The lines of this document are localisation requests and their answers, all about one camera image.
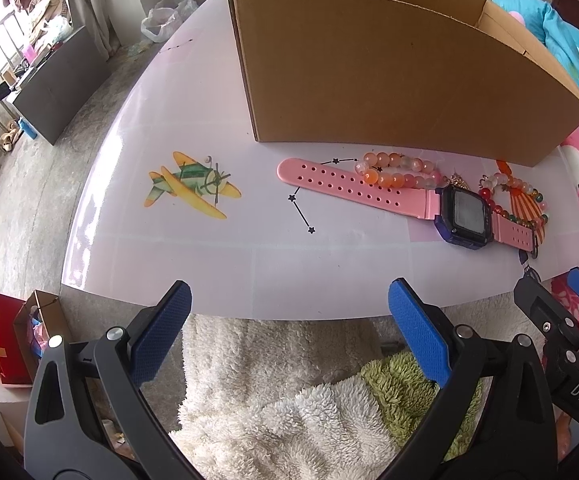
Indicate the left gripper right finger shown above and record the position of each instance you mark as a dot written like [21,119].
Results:
[429,341]

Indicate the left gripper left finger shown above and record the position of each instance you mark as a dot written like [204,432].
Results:
[127,358]

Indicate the pink strap smart watch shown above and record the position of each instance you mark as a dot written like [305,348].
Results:
[461,217]

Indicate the green fluffy cloth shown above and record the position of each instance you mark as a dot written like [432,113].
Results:
[403,393]

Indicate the small cardboard box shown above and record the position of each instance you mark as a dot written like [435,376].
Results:
[39,319]

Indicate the red paper bag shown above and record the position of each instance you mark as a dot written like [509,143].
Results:
[13,370]

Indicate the white fluffy blanket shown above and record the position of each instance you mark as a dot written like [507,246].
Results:
[280,400]

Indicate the brown cardboard box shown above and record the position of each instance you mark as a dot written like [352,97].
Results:
[459,76]

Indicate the dark grey cabinet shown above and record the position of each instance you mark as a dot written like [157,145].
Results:
[54,92]

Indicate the white plastic bag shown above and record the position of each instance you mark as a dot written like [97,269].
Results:
[165,18]

